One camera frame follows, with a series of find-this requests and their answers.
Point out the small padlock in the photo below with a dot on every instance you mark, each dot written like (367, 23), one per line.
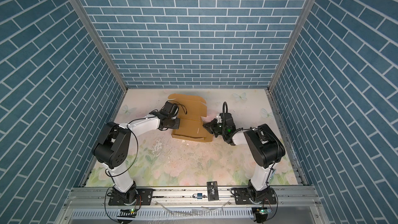
(198, 196)

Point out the aluminium corner post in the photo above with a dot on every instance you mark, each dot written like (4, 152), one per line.
(292, 40)
(87, 23)

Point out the blue grey stapler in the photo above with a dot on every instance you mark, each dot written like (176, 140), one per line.
(272, 172)

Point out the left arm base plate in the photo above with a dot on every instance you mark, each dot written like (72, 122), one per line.
(134, 197)

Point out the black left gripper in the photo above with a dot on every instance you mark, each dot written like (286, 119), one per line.
(176, 125)

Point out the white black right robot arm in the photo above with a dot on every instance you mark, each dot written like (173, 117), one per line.
(266, 149)

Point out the white slotted cable duct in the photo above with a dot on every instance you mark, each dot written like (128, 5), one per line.
(162, 214)

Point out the aluminium corner post right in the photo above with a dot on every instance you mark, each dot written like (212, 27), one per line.
(292, 40)

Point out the controller board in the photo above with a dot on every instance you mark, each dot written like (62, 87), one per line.
(126, 216)
(261, 214)

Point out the aluminium corner post left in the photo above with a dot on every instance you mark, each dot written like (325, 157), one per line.
(87, 23)

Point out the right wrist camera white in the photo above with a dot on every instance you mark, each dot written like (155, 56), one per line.
(219, 118)

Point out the left controller board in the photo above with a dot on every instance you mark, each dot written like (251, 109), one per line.
(126, 216)

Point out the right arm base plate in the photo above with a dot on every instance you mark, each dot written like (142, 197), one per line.
(246, 196)

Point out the brown cardboard box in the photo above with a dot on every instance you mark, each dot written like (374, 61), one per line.
(191, 124)

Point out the black VIP card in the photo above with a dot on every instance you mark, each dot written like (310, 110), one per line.
(212, 191)

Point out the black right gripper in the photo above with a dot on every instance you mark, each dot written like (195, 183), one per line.
(211, 128)

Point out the right controller board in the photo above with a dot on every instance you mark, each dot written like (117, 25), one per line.
(261, 214)

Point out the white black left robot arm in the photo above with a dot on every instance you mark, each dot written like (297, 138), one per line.
(112, 146)

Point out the aluminium front rail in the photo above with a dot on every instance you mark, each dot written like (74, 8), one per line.
(95, 197)

